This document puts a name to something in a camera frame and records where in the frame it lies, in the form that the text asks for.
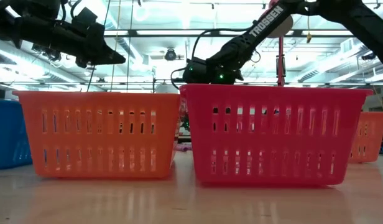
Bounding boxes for red desk lamp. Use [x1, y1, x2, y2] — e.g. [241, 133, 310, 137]
[267, 0, 295, 87]

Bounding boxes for yellow hanging cord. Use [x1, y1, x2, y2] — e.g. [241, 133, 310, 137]
[305, 15, 313, 44]

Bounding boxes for purple crayon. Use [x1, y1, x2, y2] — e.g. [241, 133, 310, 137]
[175, 142, 193, 152]

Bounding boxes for grey ceiling vent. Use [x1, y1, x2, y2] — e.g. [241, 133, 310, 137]
[339, 37, 354, 54]

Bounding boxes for red plastic basket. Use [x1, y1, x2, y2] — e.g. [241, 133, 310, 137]
[180, 83, 374, 187]

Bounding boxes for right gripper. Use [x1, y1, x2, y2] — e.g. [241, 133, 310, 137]
[182, 58, 244, 85]

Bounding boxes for blue plastic basket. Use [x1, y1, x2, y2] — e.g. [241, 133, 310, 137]
[0, 99, 33, 170]

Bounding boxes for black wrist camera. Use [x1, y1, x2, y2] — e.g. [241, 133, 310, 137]
[72, 6, 98, 32]

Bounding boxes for black ceiling camera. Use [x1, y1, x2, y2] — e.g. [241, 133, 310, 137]
[164, 48, 177, 62]

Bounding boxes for black ceiling beam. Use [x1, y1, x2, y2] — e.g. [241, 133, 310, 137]
[103, 29, 376, 39]

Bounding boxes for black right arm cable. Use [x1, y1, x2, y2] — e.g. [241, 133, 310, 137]
[170, 27, 257, 90]

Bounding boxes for black ceiling track lights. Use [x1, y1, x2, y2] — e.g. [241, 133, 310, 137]
[31, 43, 62, 62]

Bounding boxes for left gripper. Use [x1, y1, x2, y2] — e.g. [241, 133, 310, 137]
[19, 18, 126, 68]

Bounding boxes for orange plastic basket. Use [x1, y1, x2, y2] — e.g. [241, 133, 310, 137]
[12, 90, 182, 179]
[349, 111, 383, 164]

